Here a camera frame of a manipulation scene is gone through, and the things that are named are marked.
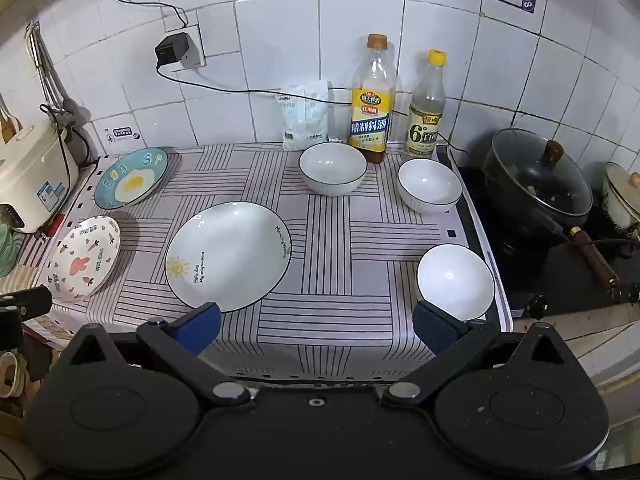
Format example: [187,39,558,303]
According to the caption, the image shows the cream enamel pot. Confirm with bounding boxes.
[602,161,640,236]

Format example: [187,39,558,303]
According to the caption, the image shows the large white sun print plate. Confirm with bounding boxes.
[165,201,292,314]

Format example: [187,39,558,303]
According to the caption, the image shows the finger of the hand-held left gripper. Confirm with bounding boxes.
[0,286,54,322]

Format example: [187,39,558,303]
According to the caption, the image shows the striped tablecloth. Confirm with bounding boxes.
[22,142,513,378]

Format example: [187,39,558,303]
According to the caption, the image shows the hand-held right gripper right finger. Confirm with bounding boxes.
[382,301,577,407]

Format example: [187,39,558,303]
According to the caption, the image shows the glass wok lid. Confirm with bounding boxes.
[490,128,593,218]

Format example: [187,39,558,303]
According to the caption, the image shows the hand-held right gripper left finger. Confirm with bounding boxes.
[62,301,253,409]

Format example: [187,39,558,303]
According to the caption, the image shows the black power adapter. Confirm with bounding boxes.
[155,33,191,67]

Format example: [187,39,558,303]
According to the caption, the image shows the white bowl with dark rim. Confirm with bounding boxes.
[416,243,496,322]
[298,142,368,196]
[397,158,463,216]

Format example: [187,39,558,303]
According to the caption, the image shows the black stove knob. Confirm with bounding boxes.
[525,294,551,318]

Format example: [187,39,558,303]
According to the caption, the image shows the cooking wine bottle yellow label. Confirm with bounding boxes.
[348,34,402,165]

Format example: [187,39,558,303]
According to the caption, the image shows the clear vinegar bottle yellow cap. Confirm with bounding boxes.
[404,49,447,158]

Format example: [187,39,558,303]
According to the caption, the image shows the white wall socket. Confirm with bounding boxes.
[172,22,207,70]

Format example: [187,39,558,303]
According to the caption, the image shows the pink carrot print plate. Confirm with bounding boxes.
[42,215,122,303]

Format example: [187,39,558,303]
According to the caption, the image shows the hanging metal utensils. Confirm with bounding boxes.
[25,20,76,126]

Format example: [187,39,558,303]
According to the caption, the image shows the black pot with glass lid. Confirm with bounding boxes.
[482,160,621,288]

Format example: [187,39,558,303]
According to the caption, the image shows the black adapter cable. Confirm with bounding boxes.
[156,62,471,156]

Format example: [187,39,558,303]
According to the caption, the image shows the cream rice cooker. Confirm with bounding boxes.
[0,110,81,233]

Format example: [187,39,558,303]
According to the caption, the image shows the blue fried egg plate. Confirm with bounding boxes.
[94,147,169,210]

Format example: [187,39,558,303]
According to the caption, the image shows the white salt bag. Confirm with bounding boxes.
[276,80,333,152]

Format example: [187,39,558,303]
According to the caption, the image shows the black stove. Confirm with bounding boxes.
[440,150,640,321]

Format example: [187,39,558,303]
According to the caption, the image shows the green ribbed container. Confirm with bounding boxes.
[0,222,21,278]

